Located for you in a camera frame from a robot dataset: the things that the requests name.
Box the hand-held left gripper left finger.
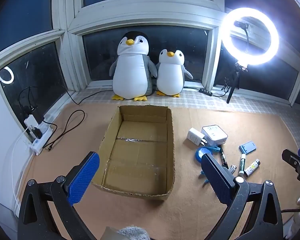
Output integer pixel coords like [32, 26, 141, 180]
[18, 151, 100, 240]

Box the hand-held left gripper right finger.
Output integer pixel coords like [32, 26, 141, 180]
[201, 152, 284, 240]

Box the black pen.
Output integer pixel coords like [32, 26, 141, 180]
[219, 146, 229, 169]

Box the green and white glue stick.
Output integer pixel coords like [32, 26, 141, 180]
[238, 153, 247, 176]

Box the round blue tape measure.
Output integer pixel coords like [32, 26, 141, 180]
[195, 146, 215, 163]

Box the patterned white lighter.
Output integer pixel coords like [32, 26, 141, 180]
[245, 159, 260, 177]

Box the white square box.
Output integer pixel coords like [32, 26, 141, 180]
[201, 124, 228, 146]

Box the blue phone stand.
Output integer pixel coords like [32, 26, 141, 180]
[239, 140, 257, 154]

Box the white usb wall charger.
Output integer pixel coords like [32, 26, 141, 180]
[186, 128, 207, 147]

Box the brown cardboard box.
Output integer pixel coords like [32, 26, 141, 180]
[91, 105, 176, 202]

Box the person's left hand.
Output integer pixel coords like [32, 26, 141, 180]
[119, 226, 150, 240]

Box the brown mat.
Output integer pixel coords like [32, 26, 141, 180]
[15, 100, 300, 240]

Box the white power strip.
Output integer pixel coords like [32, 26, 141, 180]
[30, 126, 53, 155]

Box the small black plug adapter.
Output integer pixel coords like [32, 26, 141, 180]
[31, 127, 44, 139]

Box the checked white mat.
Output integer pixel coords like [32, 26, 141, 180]
[65, 89, 300, 122]

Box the large black power adapter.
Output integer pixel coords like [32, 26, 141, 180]
[31, 109, 45, 122]

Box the white plugged-in charger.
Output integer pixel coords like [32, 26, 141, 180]
[24, 115, 38, 128]

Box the black tripod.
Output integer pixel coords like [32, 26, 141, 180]
[226, 61, 248, 104]

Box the small penguin plush toy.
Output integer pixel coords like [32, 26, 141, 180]
[155, 49, 193, 98]

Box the large penguin plush toy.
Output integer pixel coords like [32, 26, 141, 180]
[109, 31, 158, 102]

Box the black gooseneck phone holder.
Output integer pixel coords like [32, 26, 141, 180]
[235, 20, 250, 55]

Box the looped black cable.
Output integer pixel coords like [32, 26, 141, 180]
[47, 110, 85, 152]

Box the long black cable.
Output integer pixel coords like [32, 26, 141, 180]
[64, 86, 115, 105]

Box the black cable with inline switch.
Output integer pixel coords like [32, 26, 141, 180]
[184, 79, 237, 98]

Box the white ring light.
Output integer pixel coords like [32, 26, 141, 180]
[220, 7, 280, 67]

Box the white window frame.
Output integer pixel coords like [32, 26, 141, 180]
[0, 0, 300, 108]

